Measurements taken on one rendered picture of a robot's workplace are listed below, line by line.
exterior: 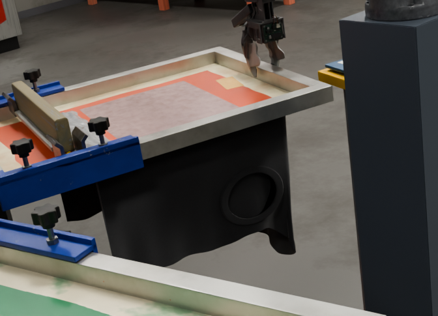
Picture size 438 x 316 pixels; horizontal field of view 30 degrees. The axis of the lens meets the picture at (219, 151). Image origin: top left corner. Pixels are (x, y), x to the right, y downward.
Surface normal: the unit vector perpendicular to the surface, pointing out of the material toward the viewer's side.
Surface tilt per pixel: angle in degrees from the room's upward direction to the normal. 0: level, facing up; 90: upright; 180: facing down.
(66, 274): 90
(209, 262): 0
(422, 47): 90
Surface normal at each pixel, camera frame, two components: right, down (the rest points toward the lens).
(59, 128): 0.44, 0.26
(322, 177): -0.15, -0.92
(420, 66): 0.64, 0.19
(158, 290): -0.54, 0.38
